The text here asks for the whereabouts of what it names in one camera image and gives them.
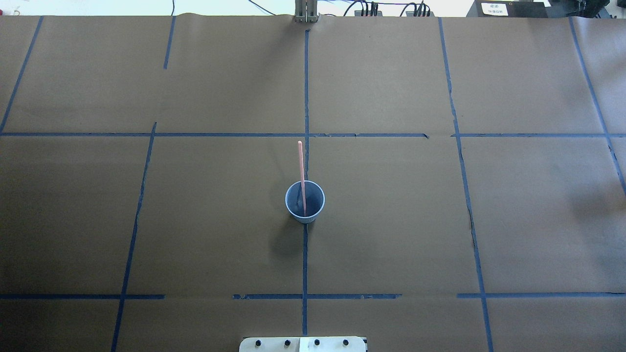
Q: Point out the black labelled box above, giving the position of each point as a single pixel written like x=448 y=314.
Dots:
x=507 y=8

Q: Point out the blue plastic cup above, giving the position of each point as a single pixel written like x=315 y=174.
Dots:
x=315 y=200

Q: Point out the far orange connector board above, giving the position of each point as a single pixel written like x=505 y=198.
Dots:
x=368 y=9

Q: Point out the red chopstick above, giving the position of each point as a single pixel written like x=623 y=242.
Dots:
x=302 y=177

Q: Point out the aluminium frame post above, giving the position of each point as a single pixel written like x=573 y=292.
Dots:
x=305 y=11

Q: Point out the white pedestal column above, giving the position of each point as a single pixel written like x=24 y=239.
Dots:
x=304 y=344

